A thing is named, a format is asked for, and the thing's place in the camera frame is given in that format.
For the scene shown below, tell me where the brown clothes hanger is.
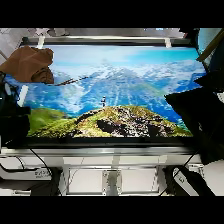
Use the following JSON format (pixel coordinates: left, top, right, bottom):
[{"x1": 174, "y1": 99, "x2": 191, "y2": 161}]
[{"x1": 53, "y1": 75, "x2": 92, "y2": 87}]

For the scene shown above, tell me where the black garment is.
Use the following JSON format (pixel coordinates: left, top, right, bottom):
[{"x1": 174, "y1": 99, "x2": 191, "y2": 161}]
[{"x1": 164, "y1": 68, "x2": 224, "y2": 166}]

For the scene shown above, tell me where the brown garment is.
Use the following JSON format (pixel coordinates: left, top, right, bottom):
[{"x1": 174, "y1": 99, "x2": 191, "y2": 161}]
[{"x1": 0, "y1": 45, "x2": 55, "y2": 85}]

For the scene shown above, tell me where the silver frame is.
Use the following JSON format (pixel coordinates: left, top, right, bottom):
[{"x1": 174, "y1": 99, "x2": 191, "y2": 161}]
[{"x1": 0, "y1": 34, "x2": 224, "y2": 197}]

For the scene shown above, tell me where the black cable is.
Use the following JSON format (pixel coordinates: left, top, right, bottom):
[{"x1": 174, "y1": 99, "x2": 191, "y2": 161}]
[
  {"x1": 159, "y1": 149, "x2": 202, "y2": 197},
  {"x1": 29, "y1": 147, "x2": 56, "y2": 183}
]

